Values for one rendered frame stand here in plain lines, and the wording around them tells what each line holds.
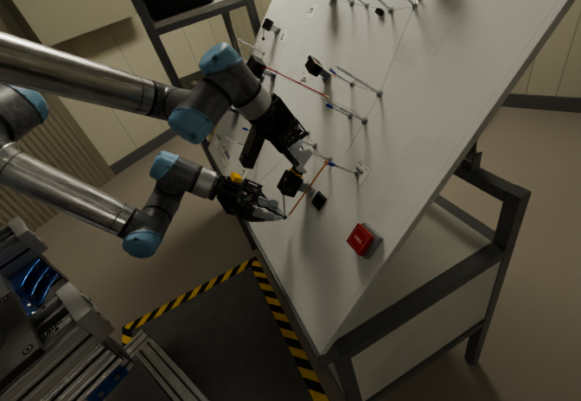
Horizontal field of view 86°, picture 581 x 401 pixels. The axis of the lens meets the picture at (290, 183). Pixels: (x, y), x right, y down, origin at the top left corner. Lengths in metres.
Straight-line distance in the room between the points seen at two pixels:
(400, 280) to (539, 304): 1.11
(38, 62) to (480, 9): 0.77
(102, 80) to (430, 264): 0.91
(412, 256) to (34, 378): 0.93
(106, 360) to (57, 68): 0.62
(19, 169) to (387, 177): 0.75
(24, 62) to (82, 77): 0.08
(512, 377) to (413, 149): 1.28
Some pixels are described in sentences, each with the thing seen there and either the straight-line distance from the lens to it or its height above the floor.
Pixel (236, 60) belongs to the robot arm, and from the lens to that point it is 0.64.
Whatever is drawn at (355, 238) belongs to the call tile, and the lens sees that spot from 0.69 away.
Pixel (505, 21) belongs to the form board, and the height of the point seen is 1.41.
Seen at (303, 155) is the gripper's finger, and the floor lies 1.19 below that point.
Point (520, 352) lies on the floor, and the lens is 1.84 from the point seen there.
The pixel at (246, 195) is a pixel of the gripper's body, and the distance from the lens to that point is 0.82.
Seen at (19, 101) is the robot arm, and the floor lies 1.47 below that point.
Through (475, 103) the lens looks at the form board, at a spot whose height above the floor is 1.31.
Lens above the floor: 1.61
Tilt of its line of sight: 37 degrees down
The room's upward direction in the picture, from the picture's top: 17 degrees counter-clockwise
